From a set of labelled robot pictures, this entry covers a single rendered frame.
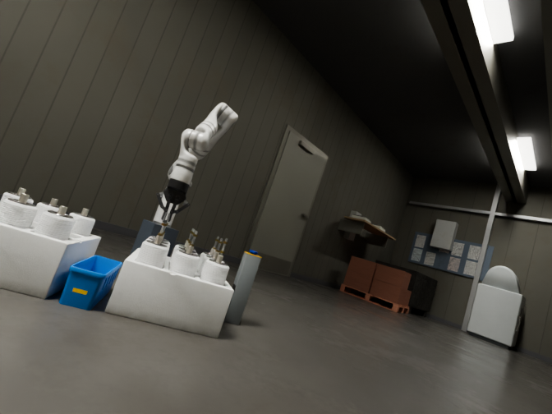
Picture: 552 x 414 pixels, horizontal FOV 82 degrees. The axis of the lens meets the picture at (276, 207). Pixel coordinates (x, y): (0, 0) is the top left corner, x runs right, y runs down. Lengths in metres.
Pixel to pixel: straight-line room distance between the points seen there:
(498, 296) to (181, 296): 6.45
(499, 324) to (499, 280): 0.77
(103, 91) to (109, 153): 0.57
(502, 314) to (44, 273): 6.81
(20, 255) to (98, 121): 2.43
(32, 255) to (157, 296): 0.39
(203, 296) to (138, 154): 2.62
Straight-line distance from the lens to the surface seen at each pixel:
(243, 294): 1.47
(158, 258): 1.21
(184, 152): 1.23
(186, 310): 1.21
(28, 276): 1.24
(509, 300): 7.13
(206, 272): 1.23
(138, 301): 1.20
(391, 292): 5.99
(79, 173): 3.49
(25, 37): 3.53
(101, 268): 1.47
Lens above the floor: 0.37
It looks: 7 degrees up
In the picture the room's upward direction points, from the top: 19 degrees clockwise
